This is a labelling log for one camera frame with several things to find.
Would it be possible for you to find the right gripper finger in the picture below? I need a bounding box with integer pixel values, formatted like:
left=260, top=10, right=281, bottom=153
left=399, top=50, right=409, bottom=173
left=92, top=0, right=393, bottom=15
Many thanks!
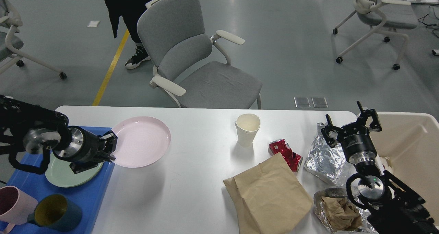
left=356, top=101, right=382, bottom=131
left=321, top=115, right=341, bottom=148

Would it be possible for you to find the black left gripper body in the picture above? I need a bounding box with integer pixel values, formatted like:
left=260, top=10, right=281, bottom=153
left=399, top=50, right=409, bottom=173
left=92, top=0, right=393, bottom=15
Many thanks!
left=52, top=126, right=108, bottom=165

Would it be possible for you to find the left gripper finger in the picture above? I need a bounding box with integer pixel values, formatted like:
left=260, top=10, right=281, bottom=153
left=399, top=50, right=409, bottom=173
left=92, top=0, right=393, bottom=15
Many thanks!
left=70, top=162, right=103, bottom=174
left=100, top=131, right=118, bottom=162

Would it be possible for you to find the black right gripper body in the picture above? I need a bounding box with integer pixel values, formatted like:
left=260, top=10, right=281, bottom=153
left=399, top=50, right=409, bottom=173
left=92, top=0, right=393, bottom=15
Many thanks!
left=337, top=123, right=377, bottom=164

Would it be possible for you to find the pink plate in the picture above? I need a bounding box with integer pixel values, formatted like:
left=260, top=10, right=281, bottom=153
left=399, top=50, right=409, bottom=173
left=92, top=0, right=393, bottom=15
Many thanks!
left=111, top=116, right=171, bottom=168

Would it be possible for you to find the dark teal mug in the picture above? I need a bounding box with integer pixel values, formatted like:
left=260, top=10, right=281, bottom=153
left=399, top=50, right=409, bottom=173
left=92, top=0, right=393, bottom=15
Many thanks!
left=27, top=194, right=83, bottom=232

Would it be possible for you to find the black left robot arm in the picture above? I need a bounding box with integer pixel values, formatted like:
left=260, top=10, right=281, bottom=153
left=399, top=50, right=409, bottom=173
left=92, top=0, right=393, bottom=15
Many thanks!
left=0, top=95, right=118, bottom=174

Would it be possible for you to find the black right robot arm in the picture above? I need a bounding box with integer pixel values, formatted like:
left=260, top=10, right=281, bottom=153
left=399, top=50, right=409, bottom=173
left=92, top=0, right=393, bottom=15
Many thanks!
left=321, top=101, right=438, bottom=234

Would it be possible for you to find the green plate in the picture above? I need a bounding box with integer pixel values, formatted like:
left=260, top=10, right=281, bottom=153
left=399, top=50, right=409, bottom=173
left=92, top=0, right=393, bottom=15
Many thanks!
left=45, top=154, right=103, bottom=188

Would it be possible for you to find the crumpled aluminium foil sheet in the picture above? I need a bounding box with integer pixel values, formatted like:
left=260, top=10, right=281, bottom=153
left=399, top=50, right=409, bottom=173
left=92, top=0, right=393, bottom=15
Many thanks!
left=304, top=122, right=353, bottom=187

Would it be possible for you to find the blue plastic tray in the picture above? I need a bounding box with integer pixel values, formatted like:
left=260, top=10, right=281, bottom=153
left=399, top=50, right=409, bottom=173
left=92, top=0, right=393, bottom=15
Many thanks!
left=0, top=126, right=117, bottom=234

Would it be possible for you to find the beige plastic bin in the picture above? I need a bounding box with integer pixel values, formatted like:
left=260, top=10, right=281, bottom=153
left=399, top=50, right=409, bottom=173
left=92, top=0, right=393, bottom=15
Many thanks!
left=357, top=112, right=439, bottom=224

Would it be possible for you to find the floor outlet plate right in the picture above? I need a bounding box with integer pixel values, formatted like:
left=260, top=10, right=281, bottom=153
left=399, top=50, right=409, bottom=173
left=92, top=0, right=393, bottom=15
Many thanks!
left=311, top=97, right=328, bottom=108

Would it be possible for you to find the floor outlet plate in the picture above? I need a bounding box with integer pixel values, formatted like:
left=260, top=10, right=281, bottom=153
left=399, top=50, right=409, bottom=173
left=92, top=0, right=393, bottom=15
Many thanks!
left=294, top=97, right=311, bottom=108
left=311, top=97, right=328, bottom=108

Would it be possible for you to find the crushed red can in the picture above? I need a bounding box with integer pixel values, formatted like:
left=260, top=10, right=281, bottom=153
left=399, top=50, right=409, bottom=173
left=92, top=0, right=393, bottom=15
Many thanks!
left=269, top=139, right=303, bottom=173

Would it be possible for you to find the floor outlet plate left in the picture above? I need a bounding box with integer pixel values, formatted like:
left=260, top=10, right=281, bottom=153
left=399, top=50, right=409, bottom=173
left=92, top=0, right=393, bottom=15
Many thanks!
left=294, top=97, right=311, bottom=108

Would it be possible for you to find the pink mug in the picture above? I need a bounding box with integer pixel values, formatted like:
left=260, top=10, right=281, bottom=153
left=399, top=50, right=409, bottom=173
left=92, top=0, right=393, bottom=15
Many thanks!
left=0, top=186, right=38, bottom=234

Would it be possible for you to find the foil with brown napkin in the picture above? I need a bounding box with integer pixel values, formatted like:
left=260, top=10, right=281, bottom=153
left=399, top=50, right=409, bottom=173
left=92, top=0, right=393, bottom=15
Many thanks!
left=313, top=187, right=377, bottom=234

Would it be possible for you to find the brown paper bag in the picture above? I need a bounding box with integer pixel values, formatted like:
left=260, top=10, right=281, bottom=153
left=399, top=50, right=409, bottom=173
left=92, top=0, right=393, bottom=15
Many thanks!
left=224, top=154, right=312, bottom=234

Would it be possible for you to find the white paper cup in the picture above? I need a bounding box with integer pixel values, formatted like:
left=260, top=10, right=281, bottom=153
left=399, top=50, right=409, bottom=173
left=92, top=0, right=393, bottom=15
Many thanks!
left=235, top=113, right=260, bottom=148

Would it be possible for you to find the grey office chair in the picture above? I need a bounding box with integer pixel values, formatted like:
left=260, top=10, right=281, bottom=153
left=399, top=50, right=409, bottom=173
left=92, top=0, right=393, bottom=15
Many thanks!
left=137, top=0, right=262, bottom=109

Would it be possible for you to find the white chair right background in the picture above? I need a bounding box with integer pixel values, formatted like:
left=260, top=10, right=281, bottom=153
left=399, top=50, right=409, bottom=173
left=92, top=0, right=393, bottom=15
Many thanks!
left=332, top=0, right=418, bottom=70

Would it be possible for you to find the white chair background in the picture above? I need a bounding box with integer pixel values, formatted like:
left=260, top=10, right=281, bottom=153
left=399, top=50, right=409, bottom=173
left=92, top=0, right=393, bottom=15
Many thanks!
left=332, top=0, right=418, bottom=70
left=0, top=0, right=67, bottom=80

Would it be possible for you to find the white chair left background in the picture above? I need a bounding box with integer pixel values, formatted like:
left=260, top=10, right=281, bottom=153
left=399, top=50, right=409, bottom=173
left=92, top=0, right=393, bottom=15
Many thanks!
left=0, top=0, right=67, bottom=80

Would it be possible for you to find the person in black clothes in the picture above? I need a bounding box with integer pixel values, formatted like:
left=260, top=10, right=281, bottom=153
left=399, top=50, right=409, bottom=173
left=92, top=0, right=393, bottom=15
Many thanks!
left=104, top=0, right=152, bottom=69

